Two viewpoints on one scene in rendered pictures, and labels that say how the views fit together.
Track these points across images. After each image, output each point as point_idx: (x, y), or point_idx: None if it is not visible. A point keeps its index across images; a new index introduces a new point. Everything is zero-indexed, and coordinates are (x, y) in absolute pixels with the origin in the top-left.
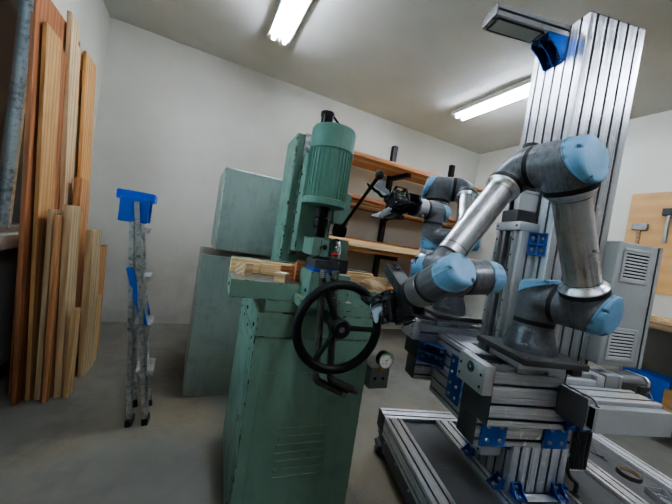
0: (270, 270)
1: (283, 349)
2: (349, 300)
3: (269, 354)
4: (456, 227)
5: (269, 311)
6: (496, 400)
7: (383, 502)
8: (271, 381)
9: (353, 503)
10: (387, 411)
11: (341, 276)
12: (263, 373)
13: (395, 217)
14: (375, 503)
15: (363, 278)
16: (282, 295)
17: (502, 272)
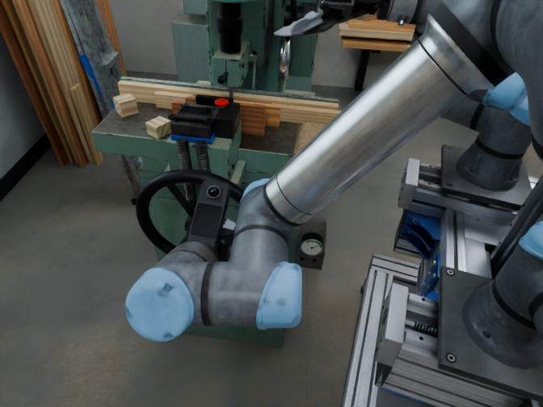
0: (168, 102)
1: (180, 210)
2: (258, 165)
3: (166, 213)
4: (299, 154)
5: (150, 170)
6: (400, 372)
7: (335, 347)
8: (176, 237)
9: (302, 337)
10: (380, 261)
11: (212, 149)
12: (165, 229)
13: (351, 18)
14: (326, 346)
15: (315, 115)
16: (160, 153)
17: (281, 311)
